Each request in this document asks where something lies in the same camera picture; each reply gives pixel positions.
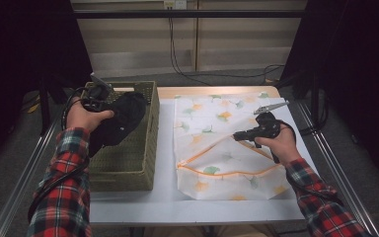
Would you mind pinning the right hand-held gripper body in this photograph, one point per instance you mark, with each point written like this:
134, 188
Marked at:
269, 126

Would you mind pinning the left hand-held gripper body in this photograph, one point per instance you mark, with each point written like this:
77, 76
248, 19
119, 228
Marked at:
97, 98

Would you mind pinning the black garment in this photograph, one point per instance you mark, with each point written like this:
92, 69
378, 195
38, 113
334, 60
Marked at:
125, 118

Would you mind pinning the white leaf-print mesh laundry bag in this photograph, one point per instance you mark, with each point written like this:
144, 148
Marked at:
217, 158

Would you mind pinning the green woven basket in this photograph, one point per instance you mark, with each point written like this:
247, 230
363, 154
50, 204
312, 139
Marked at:
135, 164

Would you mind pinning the person's left hand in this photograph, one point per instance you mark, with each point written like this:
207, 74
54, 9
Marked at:
85, 120

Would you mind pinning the person's right hand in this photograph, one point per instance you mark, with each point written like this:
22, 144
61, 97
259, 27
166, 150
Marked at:
283, 148

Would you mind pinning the yellow floor tag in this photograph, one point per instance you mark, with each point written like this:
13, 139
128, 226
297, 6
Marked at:
33, 108

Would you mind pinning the white table cover sheet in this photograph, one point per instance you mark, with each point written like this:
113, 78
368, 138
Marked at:
164, 148

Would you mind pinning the black horizontal bar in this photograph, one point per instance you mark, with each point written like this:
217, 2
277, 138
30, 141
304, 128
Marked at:
194, 14

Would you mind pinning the black stand post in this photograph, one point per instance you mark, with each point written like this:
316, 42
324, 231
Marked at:
44, 108
315, 98

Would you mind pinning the metal floor rail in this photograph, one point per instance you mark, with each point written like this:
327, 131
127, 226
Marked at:
339, 171
19, 191

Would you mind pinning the white wall outlet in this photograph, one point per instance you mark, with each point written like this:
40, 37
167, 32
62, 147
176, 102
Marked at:
175, 4

